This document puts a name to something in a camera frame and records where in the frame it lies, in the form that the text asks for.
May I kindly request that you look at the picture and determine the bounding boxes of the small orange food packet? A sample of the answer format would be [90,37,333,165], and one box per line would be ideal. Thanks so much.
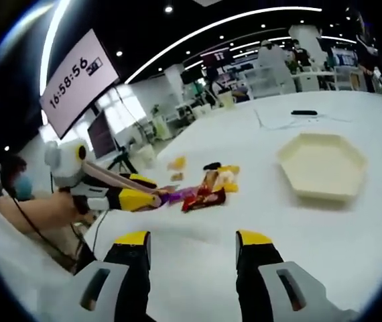
[167,156,187,170]

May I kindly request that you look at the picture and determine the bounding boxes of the cream hexagonal container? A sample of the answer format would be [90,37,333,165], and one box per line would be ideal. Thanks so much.
[276,132,369,205]

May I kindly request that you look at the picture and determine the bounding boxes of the person's head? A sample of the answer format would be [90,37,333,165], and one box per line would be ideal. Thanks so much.
[0,154,36,202]

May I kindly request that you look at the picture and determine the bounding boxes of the large white display screen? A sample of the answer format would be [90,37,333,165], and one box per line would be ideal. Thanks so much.
[39,28,121,139]

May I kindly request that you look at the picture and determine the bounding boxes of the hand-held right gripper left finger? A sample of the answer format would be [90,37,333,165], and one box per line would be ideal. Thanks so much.
[72,230,152,322]

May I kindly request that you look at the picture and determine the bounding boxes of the brown orange food bar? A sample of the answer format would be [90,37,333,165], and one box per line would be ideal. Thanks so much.
[200,169,219,195]

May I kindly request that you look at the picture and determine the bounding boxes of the white office chair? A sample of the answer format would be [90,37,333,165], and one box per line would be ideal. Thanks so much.
[244,65,296,98]

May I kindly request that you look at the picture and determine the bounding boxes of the pink food tongs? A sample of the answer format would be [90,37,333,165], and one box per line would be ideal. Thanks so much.
[80,160,174,207]

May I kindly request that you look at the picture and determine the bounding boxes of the white side desk black legs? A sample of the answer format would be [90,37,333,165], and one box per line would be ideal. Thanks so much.
[105,147,140,174]

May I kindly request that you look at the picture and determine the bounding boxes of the person's black cable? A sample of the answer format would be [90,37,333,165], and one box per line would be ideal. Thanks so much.
[0,180,94,269]

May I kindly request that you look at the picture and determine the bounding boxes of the white cable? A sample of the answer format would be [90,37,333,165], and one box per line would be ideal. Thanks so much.
[253,107,353,130]

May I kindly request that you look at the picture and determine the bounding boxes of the purple gold food packet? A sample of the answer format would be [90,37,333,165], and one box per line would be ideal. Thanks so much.
[160,186,205,206]

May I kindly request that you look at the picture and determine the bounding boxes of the long red food packet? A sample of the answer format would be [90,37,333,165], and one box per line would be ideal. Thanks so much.
[181,186,227,213]

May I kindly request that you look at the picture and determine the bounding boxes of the tall drink cup dark lid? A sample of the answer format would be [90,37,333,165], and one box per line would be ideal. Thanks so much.
[218,90,237,109]

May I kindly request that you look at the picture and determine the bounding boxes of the person's white shirt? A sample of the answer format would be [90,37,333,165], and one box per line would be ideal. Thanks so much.
[0,140,88,316]

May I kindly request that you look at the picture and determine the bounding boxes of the person's left hand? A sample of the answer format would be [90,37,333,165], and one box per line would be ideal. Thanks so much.
[52,193,95,227]

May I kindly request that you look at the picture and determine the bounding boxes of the white paper cup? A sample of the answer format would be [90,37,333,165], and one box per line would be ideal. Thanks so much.
[137,146,157,168]

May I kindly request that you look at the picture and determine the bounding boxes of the long curved ceiling light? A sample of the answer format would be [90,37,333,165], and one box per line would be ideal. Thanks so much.
[40,0,64,97]
[125,6,323,84]

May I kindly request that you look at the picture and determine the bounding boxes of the dark computer monitor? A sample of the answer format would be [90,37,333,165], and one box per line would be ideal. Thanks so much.
[86,110,118,160]

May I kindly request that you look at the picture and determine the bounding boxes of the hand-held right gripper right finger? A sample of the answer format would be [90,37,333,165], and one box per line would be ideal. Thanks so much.
[235,229,359,322]

